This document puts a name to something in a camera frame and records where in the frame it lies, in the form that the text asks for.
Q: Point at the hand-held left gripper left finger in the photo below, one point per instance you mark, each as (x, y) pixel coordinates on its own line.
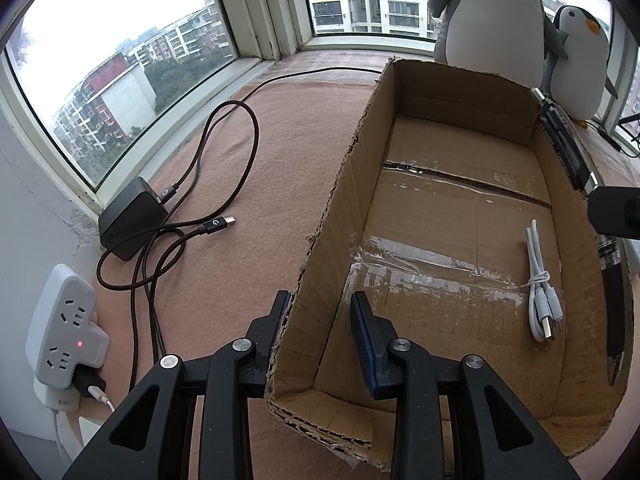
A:
(262, 332)

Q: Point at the black plug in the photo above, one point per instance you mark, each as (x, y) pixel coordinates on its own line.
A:
(85, 380)

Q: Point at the small penguin plush toy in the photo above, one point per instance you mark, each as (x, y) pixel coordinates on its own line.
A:
(580, 70)

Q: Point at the black retractable pen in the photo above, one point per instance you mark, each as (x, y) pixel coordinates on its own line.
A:
(612, 300)

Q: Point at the large penguin plush toy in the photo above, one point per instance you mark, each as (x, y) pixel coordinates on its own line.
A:
(495, 20)

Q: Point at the black power adapter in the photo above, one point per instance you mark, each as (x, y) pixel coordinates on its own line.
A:
(127, 217)

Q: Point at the cardboard box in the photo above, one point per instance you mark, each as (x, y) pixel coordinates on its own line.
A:
(450, 220)

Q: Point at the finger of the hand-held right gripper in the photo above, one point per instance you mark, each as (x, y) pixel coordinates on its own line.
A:
(612, 210)

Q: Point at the white wall plug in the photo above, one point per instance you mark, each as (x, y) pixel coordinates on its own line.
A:
(52, 395)

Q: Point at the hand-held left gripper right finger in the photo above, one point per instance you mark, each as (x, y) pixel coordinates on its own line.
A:
(361, 340)

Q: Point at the black tripod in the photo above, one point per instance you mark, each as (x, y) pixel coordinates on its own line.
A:
(631, 121)

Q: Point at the white window frame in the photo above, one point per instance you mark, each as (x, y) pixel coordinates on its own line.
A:
(260, 10)

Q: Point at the white power strip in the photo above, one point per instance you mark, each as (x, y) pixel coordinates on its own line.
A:
(55, 320)

